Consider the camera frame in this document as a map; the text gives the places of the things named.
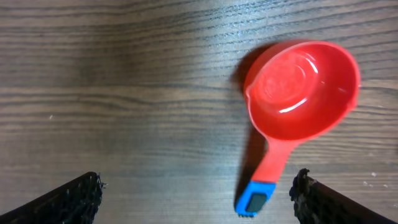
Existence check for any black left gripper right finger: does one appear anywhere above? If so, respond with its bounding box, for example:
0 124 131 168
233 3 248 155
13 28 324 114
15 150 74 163
289 168 395 224

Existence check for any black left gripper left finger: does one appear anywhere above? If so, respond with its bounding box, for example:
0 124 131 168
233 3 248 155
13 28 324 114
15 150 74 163
1 172 104 224

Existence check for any red scoop blue handle tip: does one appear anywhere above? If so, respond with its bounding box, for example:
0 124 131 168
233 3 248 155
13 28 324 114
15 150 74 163
235 39 361 217

